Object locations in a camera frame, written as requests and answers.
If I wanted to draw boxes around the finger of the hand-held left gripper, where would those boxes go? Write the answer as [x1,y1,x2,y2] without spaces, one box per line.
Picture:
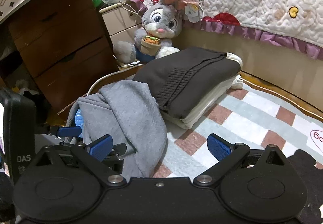
[107,143,127,176]
[47,124,83,139]

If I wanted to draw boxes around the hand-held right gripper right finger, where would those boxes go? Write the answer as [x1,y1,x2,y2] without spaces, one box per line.
[193,134,289,187]

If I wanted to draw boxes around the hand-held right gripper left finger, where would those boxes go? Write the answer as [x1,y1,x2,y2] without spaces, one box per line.
[30,134,127,187]

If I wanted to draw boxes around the grey knit sweater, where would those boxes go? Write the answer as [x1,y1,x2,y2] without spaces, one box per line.
[66,80,168,178]

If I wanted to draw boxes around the white folded garment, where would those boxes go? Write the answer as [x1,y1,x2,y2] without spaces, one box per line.
[161,52,244,130]

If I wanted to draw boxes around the checkered panda rug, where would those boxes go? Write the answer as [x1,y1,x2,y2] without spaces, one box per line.
[88,73,323,224]

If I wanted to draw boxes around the dark brown folded sweater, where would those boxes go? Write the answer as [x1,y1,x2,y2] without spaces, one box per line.
[132,47,241,120]

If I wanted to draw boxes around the wooden drawer cabinet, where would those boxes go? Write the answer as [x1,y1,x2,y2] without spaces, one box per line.
[7,0,120,114]

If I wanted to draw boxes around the beige bed base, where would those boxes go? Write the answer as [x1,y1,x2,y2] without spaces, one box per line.
[177,22,323,121]

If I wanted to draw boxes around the beige nightstand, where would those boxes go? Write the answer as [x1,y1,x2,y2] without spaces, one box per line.
[99,3,146,46]

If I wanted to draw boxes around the white plush toy tag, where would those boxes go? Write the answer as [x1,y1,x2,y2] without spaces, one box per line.
[185,4,203,24]

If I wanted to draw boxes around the grey plush bunny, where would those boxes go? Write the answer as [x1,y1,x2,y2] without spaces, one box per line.
[113,0,202,63]

